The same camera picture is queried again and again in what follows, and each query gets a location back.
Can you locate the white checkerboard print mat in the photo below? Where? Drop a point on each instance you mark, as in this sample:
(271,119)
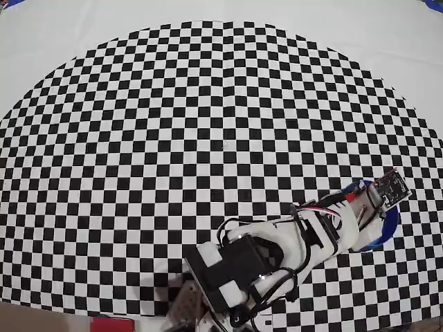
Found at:
(69,41)

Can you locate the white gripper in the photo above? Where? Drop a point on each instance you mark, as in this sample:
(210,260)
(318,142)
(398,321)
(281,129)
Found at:
(367,232)

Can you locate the red flat box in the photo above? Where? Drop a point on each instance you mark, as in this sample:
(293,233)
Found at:
(112,325)

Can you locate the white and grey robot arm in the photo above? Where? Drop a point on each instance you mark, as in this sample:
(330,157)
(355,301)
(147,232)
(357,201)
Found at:
(270,235)

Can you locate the blue round box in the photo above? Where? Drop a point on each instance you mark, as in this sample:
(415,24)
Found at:
(392,221)

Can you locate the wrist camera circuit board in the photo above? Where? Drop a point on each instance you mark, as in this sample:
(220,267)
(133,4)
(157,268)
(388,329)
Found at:
(391,188)

